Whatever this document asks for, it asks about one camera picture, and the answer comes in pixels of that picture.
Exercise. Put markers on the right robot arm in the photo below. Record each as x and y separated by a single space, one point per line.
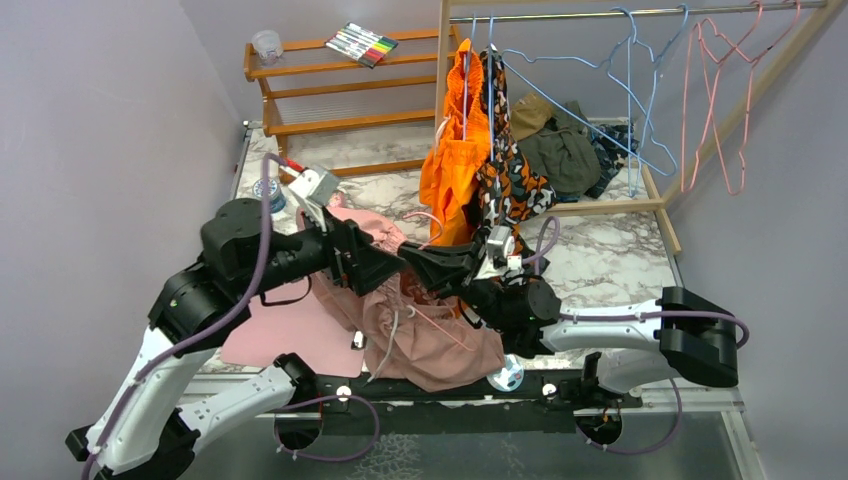
679 335

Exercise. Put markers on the pink shorts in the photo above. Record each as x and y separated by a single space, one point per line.
434 375

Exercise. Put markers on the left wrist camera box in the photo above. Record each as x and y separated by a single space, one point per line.
313 189

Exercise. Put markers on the wooden shelf rack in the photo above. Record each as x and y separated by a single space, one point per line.
373 120

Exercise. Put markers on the pink clipboard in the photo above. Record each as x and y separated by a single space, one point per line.
292 321

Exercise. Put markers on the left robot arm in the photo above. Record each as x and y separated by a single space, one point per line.
146 433

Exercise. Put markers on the tan folded garment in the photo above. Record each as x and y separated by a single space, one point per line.
529 115

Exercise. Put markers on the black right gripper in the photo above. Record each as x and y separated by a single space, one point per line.
447 269

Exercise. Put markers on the marker pen set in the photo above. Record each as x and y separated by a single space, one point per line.
363 46

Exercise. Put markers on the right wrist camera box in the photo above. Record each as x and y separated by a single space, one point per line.
499 254

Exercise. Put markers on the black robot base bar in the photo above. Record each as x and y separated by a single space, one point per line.
545 401

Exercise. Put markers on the metal hanging rod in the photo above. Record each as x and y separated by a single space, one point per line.
629 11

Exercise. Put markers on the camouflage orange black shorts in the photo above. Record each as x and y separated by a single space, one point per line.
509 191

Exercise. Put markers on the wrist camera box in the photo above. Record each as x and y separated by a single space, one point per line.
499 254
313 189

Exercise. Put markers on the blue wire hanger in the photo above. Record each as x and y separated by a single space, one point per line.
617 68

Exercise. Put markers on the clear plastic toy package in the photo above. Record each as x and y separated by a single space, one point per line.
508 378

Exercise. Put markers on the clear plastic cup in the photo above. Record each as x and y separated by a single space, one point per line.
268 46

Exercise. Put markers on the pink wire hanger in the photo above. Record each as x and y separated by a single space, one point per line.
719 76
400 317

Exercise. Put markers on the blue hanger holding shorts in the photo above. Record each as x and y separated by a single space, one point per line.
485 97

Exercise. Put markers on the olive green garment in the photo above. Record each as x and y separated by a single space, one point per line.
561 151

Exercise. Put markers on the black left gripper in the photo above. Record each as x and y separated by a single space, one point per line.
368 266

